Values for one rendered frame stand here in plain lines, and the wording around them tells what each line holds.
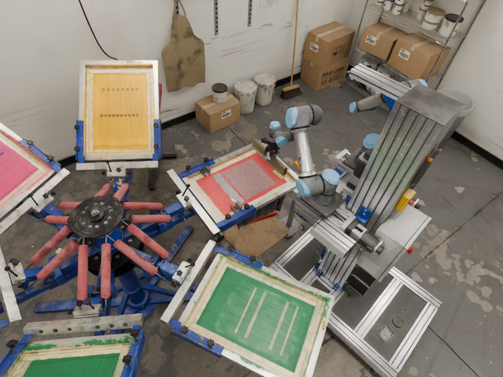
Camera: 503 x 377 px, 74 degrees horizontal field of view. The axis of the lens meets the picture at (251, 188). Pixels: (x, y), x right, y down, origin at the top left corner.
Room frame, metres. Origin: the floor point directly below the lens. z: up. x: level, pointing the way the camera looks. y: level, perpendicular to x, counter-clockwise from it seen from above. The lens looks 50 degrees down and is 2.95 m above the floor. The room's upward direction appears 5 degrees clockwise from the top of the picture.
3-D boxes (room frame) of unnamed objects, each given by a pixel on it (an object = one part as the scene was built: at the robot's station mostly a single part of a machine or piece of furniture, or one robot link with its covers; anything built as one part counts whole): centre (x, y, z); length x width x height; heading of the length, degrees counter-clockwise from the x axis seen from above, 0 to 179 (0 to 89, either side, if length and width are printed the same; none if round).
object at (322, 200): (1.41, -0.48, 1.31); 0.15 x 0.15 x 0.10
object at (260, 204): (1.75, 0.08, 0.97); 0.79 x 0.58 x 0.04; 130
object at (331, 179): (1.41, -0.47, 1.42); 0.13 x 0.12 x 0.14; 113
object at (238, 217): (1.38, 0.08, 0.98); 0.30 x 0.05 x 0.07; 130
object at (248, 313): (0.76, 0.04, 1.05); 1.08 x 0.61 x 0.23; 70
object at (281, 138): (1.81, -0.18, 1.39); 0.11 x 0.11 x 0.08; 23
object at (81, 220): (1.07, 0.89, 0.67); 0.39 x 0.39 x 1.35
